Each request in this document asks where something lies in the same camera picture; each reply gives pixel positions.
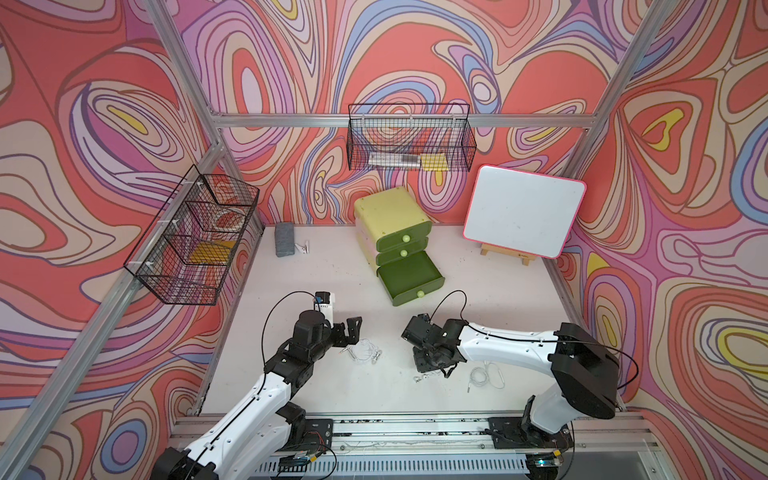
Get green yellow drawer cabinet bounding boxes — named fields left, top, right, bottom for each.
left=354, top=187, right=445, bottom=307

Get white earphones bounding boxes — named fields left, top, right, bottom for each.
left=413, top=370, right=452, bottom=383
left=342, top=338, right=382, bottom=365
left=467, top=361, right=506, bottom=392

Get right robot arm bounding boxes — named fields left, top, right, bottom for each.
left=402, top=314, right=620, bottom=450

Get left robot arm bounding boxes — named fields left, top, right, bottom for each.
left=149, top=310, right=363, bottom=480

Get grey whiteboard eraser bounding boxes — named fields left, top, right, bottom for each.
left=274, top=222, right=296, bottom=258

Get wooden whiteboard easel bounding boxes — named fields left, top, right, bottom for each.
left=480, top=243, right=537, bottom=266

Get green circuit board left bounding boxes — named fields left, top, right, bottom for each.
left=278, top=455, right=317, bottom=472

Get green circuit board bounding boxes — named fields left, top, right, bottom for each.
left=278, top=455, right=317, bottom=472
left=526, top=453, right=562, bottom=469

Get green circuit board right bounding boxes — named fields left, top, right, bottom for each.
left=526, top=453, right=562, bottom=469

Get yellow item in left basket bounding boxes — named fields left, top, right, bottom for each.
left=186, top=240, right=235, bottom=265

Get yellow item in basket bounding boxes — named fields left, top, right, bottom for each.
left=419, top=153, right=450, bottom=172
left=186, top=240, right=235, bottom=265

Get pink framed whiteboard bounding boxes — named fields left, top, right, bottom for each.
left=463, top=165, right=587, bottom=259

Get yellow item in back basket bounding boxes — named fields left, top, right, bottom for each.
left=419, top=153, right=450, bottom=172

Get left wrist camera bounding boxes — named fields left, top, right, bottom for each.
left=315, top=291, right=335, bottom=324

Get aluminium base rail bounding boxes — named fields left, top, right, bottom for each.
left=149, top=410, right=667, bottom=480

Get left wire basket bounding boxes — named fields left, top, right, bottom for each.
left=123, top=166, right=260, bottom=306

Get wire basket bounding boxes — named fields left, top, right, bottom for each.
left=123, top=166, right=260, bottom=306
left=346, top=100, right=477, bottom=172

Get back wire basket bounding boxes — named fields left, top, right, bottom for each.
left=346, top=100, right=477, bottom=172

